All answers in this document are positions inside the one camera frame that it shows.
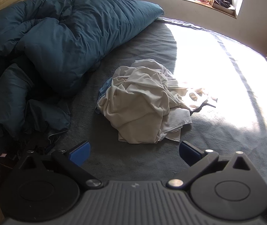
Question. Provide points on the teal duvet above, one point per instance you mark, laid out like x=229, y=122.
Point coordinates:
x=53, y=44

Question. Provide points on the light blue cloth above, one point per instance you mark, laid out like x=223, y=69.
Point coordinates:
x=105, y=89

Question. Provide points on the black cloth bundle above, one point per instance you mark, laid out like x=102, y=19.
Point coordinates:
x=221, y=0

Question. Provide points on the bed with grey sheet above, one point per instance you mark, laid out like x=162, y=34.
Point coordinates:
x=133, y=157

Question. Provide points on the white towel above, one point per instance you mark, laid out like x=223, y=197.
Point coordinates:
x=174, y=121

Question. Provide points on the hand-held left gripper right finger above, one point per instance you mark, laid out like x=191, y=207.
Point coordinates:
x=189, y=151

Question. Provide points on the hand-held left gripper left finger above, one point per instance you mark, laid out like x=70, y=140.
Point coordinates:
x=80, y=154

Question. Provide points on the cream garment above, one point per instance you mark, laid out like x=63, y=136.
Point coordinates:
x=138, y=98

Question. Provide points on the cardboard box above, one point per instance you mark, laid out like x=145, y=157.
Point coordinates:
x=227, y=8

